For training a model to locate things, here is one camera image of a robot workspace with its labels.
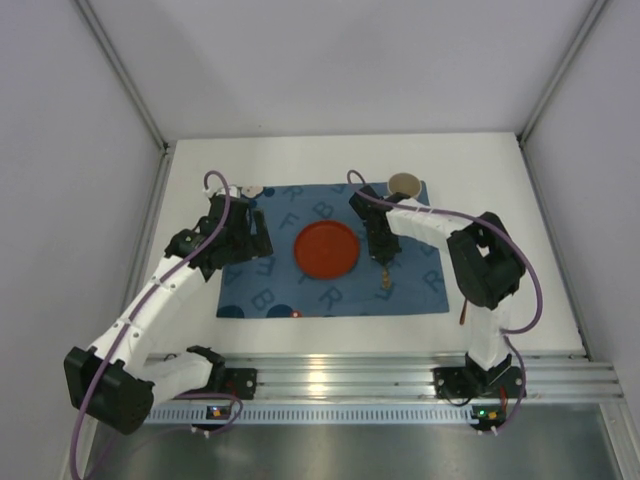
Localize gold ornate spoon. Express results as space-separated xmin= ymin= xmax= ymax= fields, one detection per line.
xmin=382 ymin=264 xmax=392 ymax=290

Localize red round plastic plate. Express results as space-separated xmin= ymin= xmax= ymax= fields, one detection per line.
xmin=293 ymin=220 xmax=360 ymax=280

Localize blue letter-print cloth napkin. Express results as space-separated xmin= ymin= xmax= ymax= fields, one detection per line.
xmin=217 ymin=184 xmax=449 ymax=319

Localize beige paper cup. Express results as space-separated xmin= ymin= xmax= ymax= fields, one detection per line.
xmin=387 ymin=172 xmax=422 ymax=202

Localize copper-coloured fork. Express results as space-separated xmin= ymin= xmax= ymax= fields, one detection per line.
xmin=459 ymin=298 xmax=468 ymax=326

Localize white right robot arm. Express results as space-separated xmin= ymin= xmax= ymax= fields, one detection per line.
xmin=349 ymin=185 xmax=525 ymax=371

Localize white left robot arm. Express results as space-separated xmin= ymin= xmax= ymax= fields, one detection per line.
xmin=64 ymin=194 xmax=273 ymax=435

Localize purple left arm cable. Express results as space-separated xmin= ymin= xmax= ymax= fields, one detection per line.
xmin=68 ymin=171 xmax=244 ymax=480

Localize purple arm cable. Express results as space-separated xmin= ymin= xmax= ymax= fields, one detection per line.
xmin=346 ymin=168 xmax=545 ymax=431
xmin=68 ymin=171 xmax=244 ymax=480

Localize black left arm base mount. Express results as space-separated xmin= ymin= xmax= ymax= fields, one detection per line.
xmin=177 ymin=346 xmax=258 ymax=400

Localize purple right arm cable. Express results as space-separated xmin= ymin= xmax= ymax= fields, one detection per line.
xmin=346 ymin=168 xmax=545 ymax=431

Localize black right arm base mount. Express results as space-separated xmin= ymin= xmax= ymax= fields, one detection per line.
xmin=433 ymin=354 xmax=524 ymax=404

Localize perforated white cable duct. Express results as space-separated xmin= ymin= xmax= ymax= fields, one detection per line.
xmin=145 ymin=402 xmax=504 ymax=426

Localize aluminium front rail frame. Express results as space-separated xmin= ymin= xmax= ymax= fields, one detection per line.
xmin=226 ymin=354 xmax=624 ymax=404

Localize left aluminium corner post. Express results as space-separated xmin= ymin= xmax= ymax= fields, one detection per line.
xmin=74 ymin=0 xmax=171 ymax=151

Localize aluminium corner post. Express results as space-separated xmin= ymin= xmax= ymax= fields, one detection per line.
xmin=516 ymin=0 xmax=611 ymax=149
xmin=74 ymin=0 xmax=171 ymax=151

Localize right aluminium corner post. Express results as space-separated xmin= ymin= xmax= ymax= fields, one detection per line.
xmin=516 ymin=0 xmax=611 ymax=149

